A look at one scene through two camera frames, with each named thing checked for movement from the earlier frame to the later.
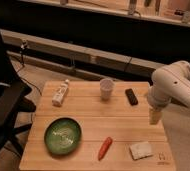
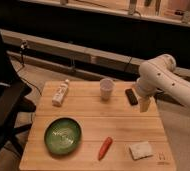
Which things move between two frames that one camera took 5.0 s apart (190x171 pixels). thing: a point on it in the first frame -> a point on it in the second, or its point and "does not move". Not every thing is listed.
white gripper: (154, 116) -> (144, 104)
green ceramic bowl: (62, 135) does not move
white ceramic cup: (106, 85) does not move
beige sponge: (142, 150) does not move
